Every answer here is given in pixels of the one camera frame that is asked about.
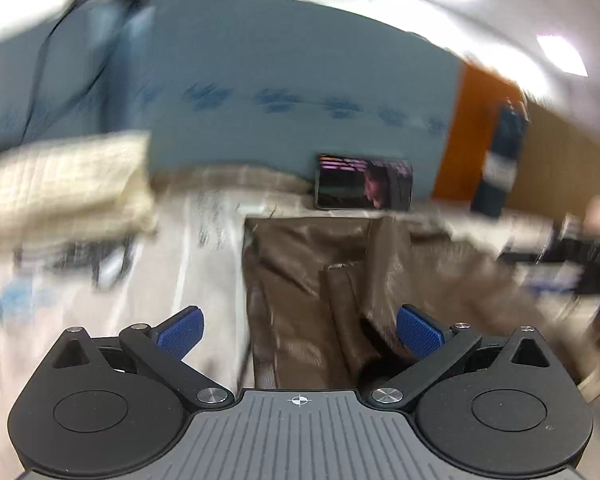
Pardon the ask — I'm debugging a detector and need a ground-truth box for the dark blue vacuum bottle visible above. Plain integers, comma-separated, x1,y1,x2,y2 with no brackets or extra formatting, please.
470,97,531,218

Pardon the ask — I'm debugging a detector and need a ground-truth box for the black hanging cable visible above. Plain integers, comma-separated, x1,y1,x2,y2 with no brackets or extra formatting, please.
27,0,156,128

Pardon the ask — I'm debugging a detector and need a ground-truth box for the brown leather jacket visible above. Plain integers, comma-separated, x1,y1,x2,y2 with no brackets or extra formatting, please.
241,212,576,391

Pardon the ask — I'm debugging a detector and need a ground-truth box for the ceiling light panel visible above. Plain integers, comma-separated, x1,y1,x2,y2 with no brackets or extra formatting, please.
536,34,590,77

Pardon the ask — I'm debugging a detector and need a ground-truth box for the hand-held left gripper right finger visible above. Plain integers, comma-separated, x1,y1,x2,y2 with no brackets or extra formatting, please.
370,305,551,407

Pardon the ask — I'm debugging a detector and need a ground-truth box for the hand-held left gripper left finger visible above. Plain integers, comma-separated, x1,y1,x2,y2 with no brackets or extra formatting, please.
52,305,233,410

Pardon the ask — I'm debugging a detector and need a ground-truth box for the phone with lit screen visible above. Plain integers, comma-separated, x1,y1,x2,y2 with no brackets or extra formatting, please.
314,154,414,212

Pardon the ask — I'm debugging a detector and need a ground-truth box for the beige folded cloth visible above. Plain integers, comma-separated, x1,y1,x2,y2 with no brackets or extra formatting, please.
0,130,158,241

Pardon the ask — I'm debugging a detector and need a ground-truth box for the dark object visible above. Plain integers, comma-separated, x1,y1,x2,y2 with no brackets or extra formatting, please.
14,237,133,288

